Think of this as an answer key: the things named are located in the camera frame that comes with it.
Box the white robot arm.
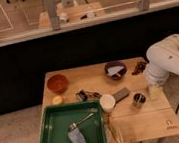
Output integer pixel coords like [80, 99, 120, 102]
[144, 34, 179, 100]

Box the green plastic tray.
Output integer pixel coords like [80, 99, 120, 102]
[39, 100, 107, 143]

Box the small metal tin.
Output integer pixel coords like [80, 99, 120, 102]
[132, 93, 146, 108]

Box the wooden board table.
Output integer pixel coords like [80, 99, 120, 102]
[42, 57, 179, 143]

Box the dark purple bowl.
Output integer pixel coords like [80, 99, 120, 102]
[104, 61, 127, 80]

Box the white paper cup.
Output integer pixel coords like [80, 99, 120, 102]
[99, 94, 116, 113]

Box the clear plastic wrapper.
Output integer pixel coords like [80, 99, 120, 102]
[103, 115, 124, 143]

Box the metal spoon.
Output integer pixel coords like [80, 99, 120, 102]
[69, 113, 93, 131]

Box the blue grey sponge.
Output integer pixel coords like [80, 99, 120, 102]
[68, 128, 87, 143]

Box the orange brown bowl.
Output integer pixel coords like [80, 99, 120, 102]
[46, 74, 69, 94]

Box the small yellow round object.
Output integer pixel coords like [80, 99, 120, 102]
[52, 96, 63, 105]

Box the background wooden board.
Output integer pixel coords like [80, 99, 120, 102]
[39, 2, 106, 28]

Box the grey metal post middle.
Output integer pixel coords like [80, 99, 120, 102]
[43, 0, 60, 31]

